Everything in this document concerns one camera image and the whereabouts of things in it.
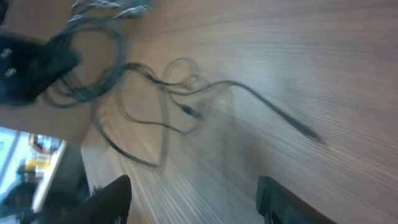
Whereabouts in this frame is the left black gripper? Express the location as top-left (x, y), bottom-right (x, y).
top-left (1, 32), bottom-right (80, 106)

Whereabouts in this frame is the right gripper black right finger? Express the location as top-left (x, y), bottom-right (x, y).
top-left (256, 175), bottom-right (335, 224)

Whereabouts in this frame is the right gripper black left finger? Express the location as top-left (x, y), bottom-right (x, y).
top-left (53, 175), bottom-right (132, 224)

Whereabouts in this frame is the black usb cable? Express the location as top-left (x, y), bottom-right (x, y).
top-left (43, 0), bottom-right (324, 170)

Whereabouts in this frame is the thin black audio cable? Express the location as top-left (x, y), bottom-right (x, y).
top-left (118, 57), bottom-right (231, 136)

